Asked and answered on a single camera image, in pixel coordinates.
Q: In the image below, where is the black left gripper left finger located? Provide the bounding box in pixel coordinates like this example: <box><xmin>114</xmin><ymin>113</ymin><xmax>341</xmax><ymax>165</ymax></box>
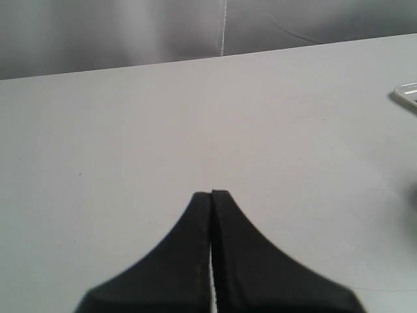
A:
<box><xmin>76</xmin><ymin>192</ymin><xmax>212</xmax><ymax>312</ymax></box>

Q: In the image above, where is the white square tray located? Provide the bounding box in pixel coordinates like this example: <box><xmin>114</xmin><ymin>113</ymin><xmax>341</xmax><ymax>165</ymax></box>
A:
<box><xmin>390</xmin><ymin>82</ymin><xmax>417</xmax><ymax>114</ymax></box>

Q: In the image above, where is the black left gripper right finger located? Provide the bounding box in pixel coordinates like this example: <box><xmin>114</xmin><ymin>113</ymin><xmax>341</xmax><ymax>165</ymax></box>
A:
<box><xmin>210</xmin><ymin>190</ymin><xmax>364</xmax><ymax>312</ymax></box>

